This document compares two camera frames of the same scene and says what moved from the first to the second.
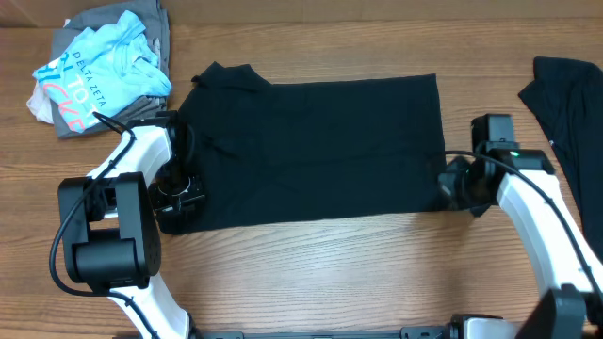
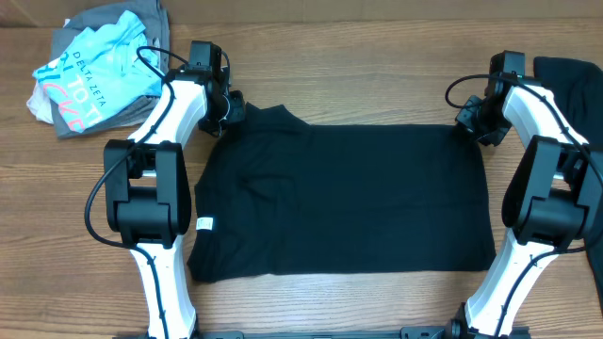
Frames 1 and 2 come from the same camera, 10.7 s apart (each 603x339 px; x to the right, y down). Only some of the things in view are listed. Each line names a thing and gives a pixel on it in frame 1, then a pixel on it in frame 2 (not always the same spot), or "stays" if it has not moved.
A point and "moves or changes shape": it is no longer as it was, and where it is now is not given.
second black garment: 567,96 stays
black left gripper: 166,205 → 238,111
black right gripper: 446,183 → 495,134
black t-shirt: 302,151 moves or changes shape
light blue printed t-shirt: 104,72 stays
